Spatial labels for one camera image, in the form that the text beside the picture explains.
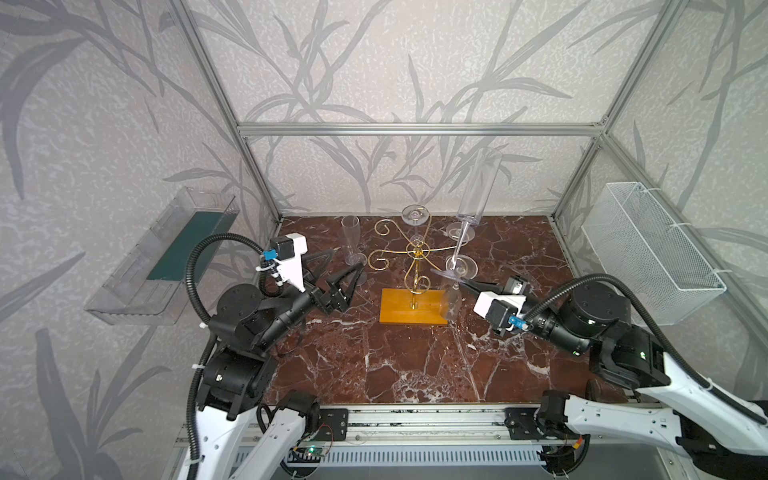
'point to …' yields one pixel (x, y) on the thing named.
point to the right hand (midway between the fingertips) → (469, 262)
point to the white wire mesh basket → (635, 243)
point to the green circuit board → (316, 451)
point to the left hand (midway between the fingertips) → (353, 255)
